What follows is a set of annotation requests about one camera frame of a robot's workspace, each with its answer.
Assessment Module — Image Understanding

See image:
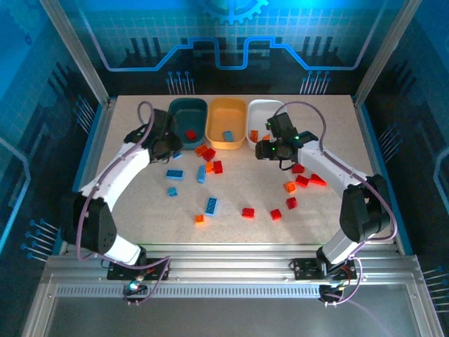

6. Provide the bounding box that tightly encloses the teal plastic container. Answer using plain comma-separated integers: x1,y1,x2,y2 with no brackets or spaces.
167,97,208,151

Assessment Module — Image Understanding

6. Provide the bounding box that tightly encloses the white plastic container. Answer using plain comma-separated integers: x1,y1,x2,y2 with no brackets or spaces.
246,99,288,152

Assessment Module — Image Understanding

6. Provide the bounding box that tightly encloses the yellow plastic container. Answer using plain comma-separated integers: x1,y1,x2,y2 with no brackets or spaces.
205,97,248,151

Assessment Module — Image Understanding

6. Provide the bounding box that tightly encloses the aluminium mounting beam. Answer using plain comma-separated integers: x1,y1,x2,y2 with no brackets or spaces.
41,244,424,299

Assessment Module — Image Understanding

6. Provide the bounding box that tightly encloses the left wiring connector cluster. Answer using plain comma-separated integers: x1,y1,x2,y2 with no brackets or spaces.
122,279,148,298

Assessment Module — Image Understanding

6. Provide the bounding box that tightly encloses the wiring connector cluster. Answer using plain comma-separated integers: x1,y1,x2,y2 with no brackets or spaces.
318,280,351,306
122,279,148,298

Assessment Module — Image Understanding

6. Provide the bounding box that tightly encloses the right wiring connector cluster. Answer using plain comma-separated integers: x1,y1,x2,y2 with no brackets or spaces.
318,280,351,306

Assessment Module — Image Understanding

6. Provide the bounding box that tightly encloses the slotted metal strip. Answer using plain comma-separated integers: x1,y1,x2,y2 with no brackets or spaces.
55,286,322,298

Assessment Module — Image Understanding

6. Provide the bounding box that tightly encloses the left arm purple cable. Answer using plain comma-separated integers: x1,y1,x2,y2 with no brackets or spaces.
75,100,173,306

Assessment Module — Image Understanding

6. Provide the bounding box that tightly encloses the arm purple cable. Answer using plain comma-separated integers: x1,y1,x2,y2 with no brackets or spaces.
272,100,399,307
75,100,173,306

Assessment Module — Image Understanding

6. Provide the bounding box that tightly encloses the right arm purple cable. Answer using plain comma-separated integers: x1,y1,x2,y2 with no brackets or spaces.
272,100,399,307

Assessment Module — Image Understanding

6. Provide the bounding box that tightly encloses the left aluminium side rail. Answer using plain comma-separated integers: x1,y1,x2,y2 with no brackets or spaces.
61,98,117,254

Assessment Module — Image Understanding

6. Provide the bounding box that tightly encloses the aluminium side rail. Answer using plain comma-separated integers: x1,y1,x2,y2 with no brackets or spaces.
61,98,117,254
352,97,408,254

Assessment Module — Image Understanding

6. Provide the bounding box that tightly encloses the right aluminium side rail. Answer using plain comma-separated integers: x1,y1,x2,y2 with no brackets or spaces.
352,97,408,254

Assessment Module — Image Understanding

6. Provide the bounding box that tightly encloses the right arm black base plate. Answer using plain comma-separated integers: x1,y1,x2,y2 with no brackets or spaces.
293,258,361,282

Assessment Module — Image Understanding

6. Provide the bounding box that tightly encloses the left aluminium frame post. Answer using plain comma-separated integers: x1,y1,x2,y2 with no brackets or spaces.
39,0,110,106

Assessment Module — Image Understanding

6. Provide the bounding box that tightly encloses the aluminium frame post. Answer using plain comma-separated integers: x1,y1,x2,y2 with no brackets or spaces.
39,0,110,106
353,0,424,106

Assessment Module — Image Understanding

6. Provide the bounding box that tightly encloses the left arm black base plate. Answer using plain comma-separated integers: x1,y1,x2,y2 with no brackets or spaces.
107,258,172,282

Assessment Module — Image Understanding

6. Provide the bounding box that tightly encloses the right aluminium frame post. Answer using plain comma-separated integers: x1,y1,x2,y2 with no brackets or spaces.
353,0,424,106

